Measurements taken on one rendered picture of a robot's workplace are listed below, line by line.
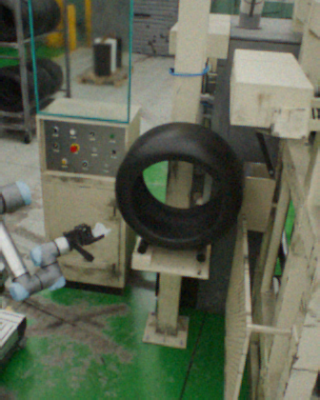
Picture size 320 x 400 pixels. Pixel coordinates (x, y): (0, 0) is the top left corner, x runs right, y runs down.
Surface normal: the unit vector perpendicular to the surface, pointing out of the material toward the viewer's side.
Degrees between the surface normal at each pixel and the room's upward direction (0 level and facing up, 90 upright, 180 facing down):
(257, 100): 90
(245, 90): 90
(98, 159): 90
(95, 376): 0
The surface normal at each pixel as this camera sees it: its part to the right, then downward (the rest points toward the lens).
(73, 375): 0.06, -0.88
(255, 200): -0.15, 0.46
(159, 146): -0.30, -0.33
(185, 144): 0.00, -0.33
